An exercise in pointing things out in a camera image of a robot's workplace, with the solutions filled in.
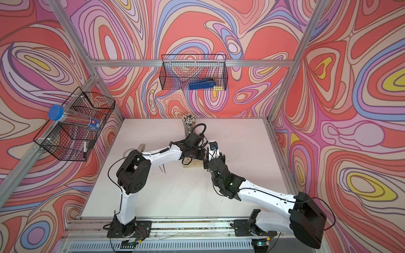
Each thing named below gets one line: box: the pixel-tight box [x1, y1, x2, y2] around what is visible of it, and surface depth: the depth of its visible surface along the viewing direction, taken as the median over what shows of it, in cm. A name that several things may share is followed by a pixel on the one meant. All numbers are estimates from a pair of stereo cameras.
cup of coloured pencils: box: [181, 113, 197, 134], surface depth 98 cm
